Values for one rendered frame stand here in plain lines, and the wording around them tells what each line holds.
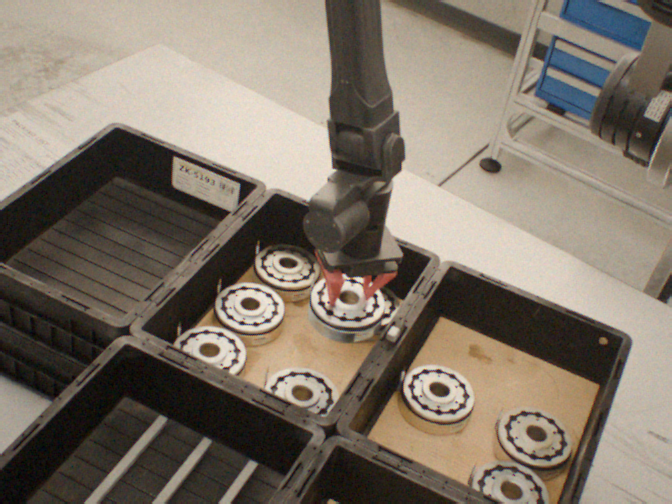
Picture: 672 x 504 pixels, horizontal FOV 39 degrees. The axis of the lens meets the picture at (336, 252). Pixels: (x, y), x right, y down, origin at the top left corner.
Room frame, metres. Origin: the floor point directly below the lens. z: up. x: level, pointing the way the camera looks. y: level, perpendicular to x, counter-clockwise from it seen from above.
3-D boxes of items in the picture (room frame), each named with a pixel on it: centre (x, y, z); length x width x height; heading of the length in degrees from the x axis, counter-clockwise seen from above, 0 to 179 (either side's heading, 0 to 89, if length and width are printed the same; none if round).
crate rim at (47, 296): (1.10, 0.33, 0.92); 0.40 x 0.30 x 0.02; 162
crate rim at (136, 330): (1.01, 0.04, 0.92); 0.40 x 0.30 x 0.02; 162
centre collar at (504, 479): (0.79, -0.28, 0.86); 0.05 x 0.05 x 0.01
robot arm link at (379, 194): (0.97, -0.02, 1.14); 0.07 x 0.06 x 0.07; 152
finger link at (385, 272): (0.98, -0.04, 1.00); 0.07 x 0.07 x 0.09; 26
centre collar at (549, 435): (0.89, -0.31, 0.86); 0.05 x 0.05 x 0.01
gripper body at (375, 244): (0.98, -0.03, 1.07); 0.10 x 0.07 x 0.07; 116
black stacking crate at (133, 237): (1.10, 0.33, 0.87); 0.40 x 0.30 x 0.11; 162
